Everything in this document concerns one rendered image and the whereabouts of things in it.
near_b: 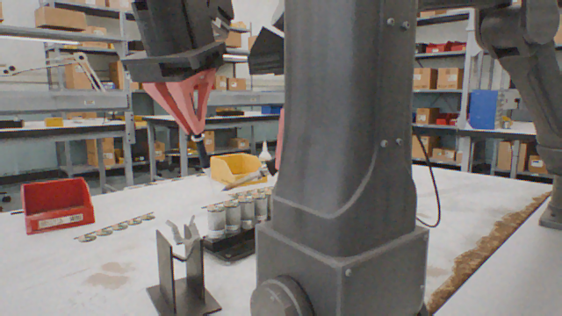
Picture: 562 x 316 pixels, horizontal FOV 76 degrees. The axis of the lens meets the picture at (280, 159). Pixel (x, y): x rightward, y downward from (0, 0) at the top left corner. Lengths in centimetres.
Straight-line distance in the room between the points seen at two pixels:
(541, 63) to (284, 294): 58
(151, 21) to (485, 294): 46
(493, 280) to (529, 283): 4
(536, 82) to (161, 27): 55
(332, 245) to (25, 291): 42
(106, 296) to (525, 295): 47
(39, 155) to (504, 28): 468
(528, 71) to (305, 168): 55
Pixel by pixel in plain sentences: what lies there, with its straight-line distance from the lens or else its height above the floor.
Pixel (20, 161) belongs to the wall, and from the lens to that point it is 487.
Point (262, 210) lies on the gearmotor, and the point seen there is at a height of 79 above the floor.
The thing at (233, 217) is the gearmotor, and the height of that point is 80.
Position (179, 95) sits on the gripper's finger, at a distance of 40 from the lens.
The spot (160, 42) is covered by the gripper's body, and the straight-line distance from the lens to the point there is 40.
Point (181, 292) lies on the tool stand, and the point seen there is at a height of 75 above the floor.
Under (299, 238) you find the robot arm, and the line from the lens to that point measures 17.
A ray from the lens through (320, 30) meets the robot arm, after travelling 16.
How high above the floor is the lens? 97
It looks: 11 degrees down
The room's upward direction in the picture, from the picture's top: straight up
